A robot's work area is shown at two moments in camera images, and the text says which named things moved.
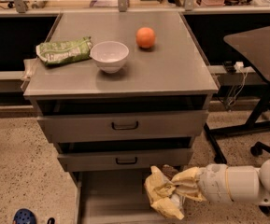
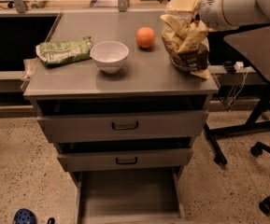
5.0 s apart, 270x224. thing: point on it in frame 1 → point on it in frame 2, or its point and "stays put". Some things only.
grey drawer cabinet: (138, 101) stays put
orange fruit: (146, 37) stays put
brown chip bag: (161, 191) → (184, 39)
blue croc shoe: (24, 216) stays put
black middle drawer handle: (126, 163) stays put
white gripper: (213, 181) → (223, 8)
